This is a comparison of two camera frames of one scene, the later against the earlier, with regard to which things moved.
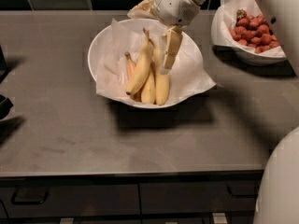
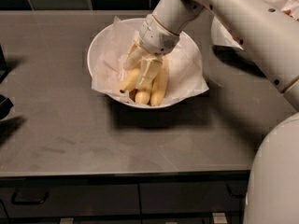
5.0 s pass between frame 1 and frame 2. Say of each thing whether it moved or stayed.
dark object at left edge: stayed
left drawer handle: stayed
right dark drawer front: stayed
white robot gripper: moved
